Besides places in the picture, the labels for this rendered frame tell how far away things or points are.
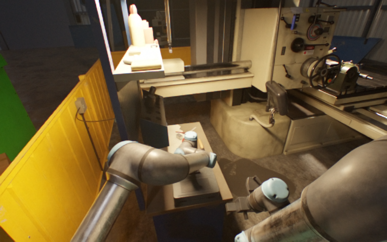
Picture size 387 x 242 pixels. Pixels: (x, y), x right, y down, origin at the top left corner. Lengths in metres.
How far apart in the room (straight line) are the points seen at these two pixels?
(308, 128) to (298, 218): 2.81
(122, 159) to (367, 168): 0.57
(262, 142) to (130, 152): 2.34
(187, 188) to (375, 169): 0.94
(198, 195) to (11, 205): 0.93
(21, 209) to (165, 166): 0.97
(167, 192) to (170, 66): 1.35
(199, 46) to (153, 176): 2.14
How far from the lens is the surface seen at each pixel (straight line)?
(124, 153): 0.65
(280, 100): 1.77
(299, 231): 0.42
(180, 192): 1.13
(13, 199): 1.36
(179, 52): 4.33
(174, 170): 0.61
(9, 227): 1.29
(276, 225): 0.47
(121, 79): 0.74
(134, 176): 0.64
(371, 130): 2.94
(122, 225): 2.35
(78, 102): 2.23
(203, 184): 1.16
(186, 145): 1.01
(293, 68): 2.48
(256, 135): 2.71
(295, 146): 3.27
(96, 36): 0.72
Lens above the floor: 1.90
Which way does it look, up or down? 30 degrees down
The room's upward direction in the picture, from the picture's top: 2 degrees counter-clockwise
